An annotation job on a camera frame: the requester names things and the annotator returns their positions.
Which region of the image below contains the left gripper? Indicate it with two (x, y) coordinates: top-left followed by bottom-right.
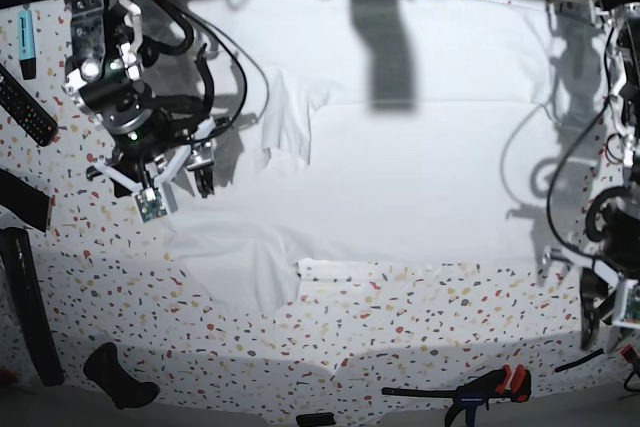
(542, 186), (640, 328)

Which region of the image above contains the small black box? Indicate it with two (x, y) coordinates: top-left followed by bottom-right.
(296, 412), (336, 427)

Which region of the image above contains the black orange bar clamp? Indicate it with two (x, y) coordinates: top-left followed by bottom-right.
(381, 365), (532, 427)

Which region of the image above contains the black game controller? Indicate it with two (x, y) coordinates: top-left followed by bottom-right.
(83, 342), (160, 410)

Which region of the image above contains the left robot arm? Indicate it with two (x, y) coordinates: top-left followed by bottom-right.
(543, 0), (639, 332)

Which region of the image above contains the white T-shirt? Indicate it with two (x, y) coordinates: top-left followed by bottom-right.
(166, 0), (606, 315)

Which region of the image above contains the blue highlighter pen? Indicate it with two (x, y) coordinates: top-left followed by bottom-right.
(18, 10), (37, 80)

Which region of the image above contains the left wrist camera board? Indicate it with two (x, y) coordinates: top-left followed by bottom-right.
(613, 279), (639, 329)

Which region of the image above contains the terrazzo pattern tablecloth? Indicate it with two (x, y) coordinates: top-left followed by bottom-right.
(1, 0), (626, 425)

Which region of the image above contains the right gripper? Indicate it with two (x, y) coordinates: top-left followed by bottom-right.
(87, 91), (230, 197)

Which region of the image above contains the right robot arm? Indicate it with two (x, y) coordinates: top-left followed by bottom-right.
(67, 0), (606, 316)

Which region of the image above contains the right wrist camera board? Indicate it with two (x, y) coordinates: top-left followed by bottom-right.
(133, 188), (168, 223)

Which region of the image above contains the black remote control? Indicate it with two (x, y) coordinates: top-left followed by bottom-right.
(1, 66), (58, 147)

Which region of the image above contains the black fabric strap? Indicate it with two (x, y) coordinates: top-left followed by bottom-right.
(0, 169), (54, 233)

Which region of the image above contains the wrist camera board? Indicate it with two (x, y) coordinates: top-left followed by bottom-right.
(133, 188), (168, 223)
(613, 279), (639, 329)

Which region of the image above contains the black cable piece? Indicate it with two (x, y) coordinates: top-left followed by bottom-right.
(553, 348), (605, 373)

